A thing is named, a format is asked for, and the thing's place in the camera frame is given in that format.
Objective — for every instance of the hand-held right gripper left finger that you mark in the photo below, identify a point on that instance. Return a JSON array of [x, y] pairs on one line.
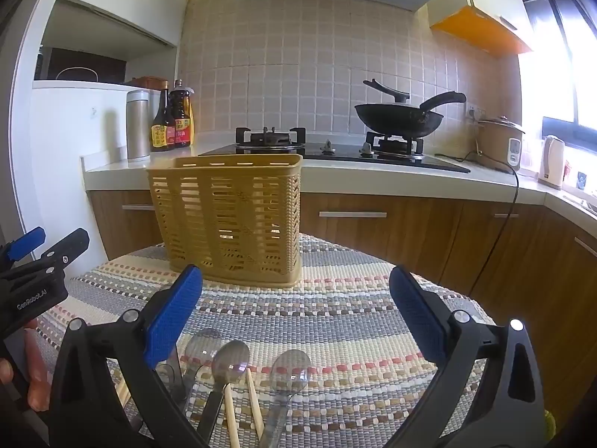
[[172, 317]]

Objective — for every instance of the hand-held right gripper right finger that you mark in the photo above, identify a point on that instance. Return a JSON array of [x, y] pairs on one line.
[[417, 322]]

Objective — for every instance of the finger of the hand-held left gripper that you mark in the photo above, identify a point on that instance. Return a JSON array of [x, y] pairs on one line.
[[67, 246], [25, 245]]

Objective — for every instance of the clear plastic spoon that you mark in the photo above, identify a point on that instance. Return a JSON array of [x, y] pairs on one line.
[[201, 343], [231, 359], [291, 368]]

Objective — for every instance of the yellow plastic utensil basket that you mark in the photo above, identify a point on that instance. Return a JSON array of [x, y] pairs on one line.
[[224, 214]]

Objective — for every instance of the person's left hand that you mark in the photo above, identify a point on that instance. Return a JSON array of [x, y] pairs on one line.
[[37, 368]]

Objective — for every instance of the wooden cabinet door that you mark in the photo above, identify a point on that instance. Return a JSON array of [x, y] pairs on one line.
[[126, 228], [564, 280], [373, 242], [494, 256]]

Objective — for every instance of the striped woven mat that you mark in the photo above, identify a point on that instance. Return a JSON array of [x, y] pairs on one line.
[[326, 317]]

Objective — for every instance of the white refrigerator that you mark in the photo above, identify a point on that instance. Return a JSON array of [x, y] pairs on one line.
[[60, 126]]

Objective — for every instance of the steel thermos flask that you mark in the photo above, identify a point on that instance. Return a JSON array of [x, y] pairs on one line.
[[138, 126]]

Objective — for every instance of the white kitchen countertop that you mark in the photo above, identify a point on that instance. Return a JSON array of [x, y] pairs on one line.
[[373, 182]]

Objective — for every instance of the dark soy sauce bottle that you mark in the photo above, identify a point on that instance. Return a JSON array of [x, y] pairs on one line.
[[162, 126]]

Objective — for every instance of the yellow green object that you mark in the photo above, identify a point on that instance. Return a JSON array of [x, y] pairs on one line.
[[550, 424]]

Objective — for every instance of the soy sauce bottles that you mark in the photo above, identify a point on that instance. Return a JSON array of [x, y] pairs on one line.
[[181, 116]]

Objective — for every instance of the dark cardboard box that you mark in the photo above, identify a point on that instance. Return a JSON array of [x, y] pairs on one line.
[[79, 65]]

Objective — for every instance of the brown wicker tray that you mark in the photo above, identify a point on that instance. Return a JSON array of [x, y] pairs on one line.
[[149, 82]]

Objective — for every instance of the black gas stove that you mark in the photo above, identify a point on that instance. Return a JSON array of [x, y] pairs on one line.
[[340, 151]]

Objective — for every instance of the beige rice cooker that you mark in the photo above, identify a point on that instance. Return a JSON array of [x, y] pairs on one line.
[[494, 144]]

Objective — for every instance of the black wok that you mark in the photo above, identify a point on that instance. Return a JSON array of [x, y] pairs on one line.
[[396, 119]]

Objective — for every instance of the white electric kettle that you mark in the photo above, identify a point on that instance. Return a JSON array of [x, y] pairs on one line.
[[552, 163]]

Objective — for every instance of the kitchen window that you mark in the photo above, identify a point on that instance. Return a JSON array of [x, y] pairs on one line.
[[559, 56]]

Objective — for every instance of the white wall socket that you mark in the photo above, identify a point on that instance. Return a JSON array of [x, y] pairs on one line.
[[475, 113]]

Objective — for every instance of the orange wall cabinet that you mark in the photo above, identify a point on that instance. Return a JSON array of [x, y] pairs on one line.
[[480, 28]]

